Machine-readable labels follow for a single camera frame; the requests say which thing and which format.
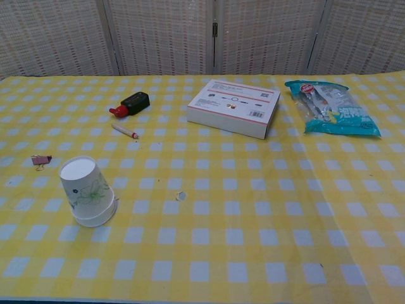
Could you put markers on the beige crayon red tip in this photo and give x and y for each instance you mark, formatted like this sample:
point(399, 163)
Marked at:
point(124, 130)

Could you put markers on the white paper cup green flower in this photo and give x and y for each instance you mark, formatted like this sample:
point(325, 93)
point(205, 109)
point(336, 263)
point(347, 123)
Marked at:
point(84, 183)

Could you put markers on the yellow white checkered tablecloth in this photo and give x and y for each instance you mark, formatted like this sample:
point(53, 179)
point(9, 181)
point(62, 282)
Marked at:
point(221, 206)

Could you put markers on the white flat cardboard box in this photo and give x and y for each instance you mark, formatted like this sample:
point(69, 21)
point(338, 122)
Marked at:
point(232, 107)

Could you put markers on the woven folding screen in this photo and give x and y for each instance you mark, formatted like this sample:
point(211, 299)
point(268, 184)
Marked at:
point(202, 35)

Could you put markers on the black red glue bottle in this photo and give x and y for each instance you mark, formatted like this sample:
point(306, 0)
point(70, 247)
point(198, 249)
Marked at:
point(134, 103)

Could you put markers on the pink binder clip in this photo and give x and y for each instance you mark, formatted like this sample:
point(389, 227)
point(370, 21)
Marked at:
point(41, 161)

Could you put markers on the teal snack bag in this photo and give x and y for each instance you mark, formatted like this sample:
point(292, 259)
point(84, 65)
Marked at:
point(335, 109)

